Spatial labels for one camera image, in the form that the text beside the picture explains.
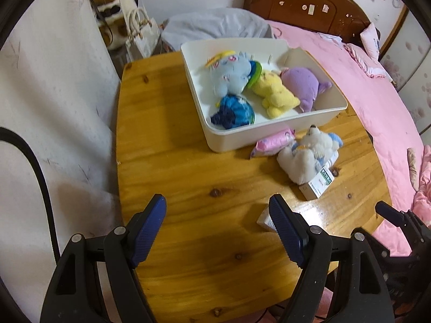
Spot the white floral curtain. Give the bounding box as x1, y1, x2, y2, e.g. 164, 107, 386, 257
1, 0, 120, 322

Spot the white pillow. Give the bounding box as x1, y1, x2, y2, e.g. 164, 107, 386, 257
360, 23, 380, 61

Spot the brown wooden headboard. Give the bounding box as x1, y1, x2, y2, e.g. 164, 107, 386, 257
243, 0, 370, 46

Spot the blue rainbow pony plush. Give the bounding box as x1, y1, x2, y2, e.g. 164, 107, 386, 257
205, 50, 262, 99

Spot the blue patterned ball pouch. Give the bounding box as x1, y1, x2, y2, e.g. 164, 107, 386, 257
210, 94, 255, 130

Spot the brown white fluffy bag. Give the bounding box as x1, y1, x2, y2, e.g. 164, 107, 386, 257
90, 0, 137, 50

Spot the white handbag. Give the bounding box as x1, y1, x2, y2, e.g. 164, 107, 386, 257
126, 7, 160, 62

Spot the white green medicine box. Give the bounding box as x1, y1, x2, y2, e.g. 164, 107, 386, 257
299, 167, 335, 201

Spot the black cable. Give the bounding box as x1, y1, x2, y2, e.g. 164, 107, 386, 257
0, 126, 62, 263

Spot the grey cloth-covered object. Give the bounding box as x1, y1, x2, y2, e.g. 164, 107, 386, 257
161, 8, 274, 52

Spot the purple plush toy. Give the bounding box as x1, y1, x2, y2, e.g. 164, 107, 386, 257
280, 67, 332, 112

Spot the white tissue packet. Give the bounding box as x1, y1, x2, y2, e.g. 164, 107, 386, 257
256, 207, 277, 233

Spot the white bear plush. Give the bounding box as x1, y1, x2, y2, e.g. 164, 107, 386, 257
277, 125, 343, 185

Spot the pink tissue pack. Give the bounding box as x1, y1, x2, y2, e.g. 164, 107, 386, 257
250, 128, 295, 158

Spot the white plastic storage tray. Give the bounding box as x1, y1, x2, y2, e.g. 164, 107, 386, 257
180, 38, 348, 152

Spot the yellow plush toy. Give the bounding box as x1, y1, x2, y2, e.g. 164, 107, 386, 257
251, 70, 300, 119

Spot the round wooden table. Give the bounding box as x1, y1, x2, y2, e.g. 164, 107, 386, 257
116, 52, 390, 322

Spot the pink bed quilt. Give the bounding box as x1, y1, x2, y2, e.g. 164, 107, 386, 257
270, 22, 430, 256

